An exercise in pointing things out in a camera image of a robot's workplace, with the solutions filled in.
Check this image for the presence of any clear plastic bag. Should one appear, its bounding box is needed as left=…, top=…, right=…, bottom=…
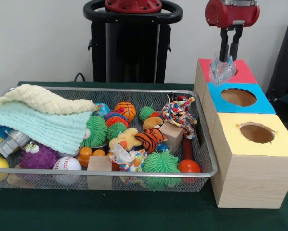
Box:
left=209, top=54, right=237, bottom=87

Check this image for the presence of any mint knitted cloth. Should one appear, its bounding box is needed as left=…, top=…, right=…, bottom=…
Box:
left=0, top=100, right=92, bottom=155

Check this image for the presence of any multicoloured rope toy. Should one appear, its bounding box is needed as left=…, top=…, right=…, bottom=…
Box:
left=162, top=95, right=197, bottom=140

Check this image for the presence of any red maraca rattle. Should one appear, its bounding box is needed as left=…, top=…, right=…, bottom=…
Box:
left=177, top=137, right=201, bottom=175

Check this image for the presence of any tiger striped toy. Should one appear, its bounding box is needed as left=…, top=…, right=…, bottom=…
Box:
left=134, top=128, right=165, bottom=154

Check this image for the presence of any small orange basketball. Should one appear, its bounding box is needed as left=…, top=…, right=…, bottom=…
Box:
left=114, top=101, right=136, bottom=123

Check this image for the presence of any wooden box with three holes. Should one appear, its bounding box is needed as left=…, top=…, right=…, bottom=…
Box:
left=194, top=58, right=288, bottom=209

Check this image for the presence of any purple monster toy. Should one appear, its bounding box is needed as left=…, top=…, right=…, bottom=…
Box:
left=19, top=141, right=63, bottom=170

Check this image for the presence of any white baseball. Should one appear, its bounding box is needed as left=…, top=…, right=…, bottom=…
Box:
left=53, top=156, right=82, bottom=186

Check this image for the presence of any clear shallow mesh bin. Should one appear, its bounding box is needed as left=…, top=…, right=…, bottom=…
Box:
left=0, top=86, right=219, bottom=193

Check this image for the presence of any cream knitted cloth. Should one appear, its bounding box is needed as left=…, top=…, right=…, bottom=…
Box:
left=0, top=84, right=97, bottom=115

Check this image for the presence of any dark green tablecloth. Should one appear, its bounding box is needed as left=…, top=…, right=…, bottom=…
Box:
left=0, top=81, right=288, bottom=231

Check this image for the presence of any black panel stand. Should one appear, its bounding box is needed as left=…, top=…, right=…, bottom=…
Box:
left=266, top=16, right=288, bottom=114

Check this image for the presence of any green spiky ball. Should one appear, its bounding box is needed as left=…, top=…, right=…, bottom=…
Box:
left=143, top=150, right=181, bottom=189

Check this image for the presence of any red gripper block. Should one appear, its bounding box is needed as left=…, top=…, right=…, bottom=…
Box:
left=205, top=0, right=261, bottom=63

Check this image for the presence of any brown plush toy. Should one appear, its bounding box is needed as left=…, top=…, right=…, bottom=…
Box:
left=143, top=117, right=164, bottom=131

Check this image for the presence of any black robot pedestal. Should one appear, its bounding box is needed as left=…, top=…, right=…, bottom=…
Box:
left=83, top=0, right=183, bottom=83

